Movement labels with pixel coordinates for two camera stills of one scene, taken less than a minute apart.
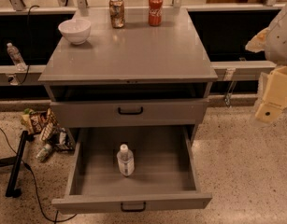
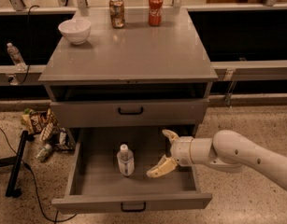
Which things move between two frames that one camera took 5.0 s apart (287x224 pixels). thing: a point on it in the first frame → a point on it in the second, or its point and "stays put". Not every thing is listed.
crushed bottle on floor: (45, 152) stays put
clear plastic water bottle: (125, 161) stays put
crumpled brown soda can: (117, 11) stays put
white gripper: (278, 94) → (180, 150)
